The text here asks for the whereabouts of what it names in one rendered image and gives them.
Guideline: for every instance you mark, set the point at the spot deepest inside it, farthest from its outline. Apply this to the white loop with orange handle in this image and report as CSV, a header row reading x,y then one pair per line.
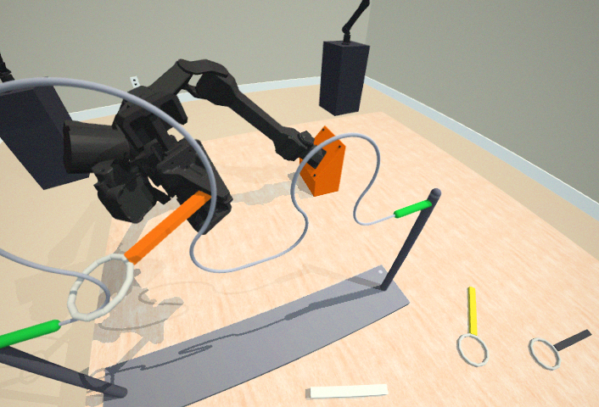
x,y
135,254

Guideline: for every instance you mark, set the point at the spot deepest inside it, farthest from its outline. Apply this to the white rectangular bar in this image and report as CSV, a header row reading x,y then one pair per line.
x,y
349,391

